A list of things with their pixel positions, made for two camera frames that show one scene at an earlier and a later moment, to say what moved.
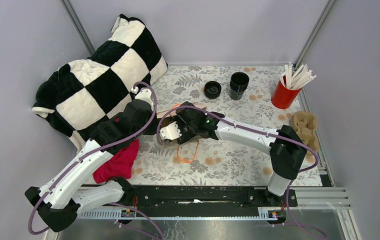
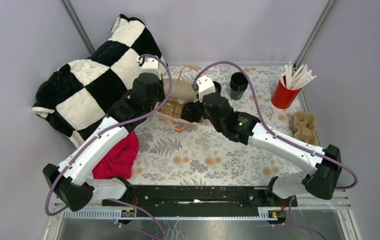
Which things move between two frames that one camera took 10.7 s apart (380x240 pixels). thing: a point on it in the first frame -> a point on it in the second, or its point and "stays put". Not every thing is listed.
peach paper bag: x=162 y=115 -> x=181 y=93
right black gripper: x=185 y=136 -> x=205 y=116
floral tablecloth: x=259 y=97 stays put
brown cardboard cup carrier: x=305 y=124 stays put
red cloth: x=120 y=165 stays put
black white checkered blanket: x=80 y=94 stays put
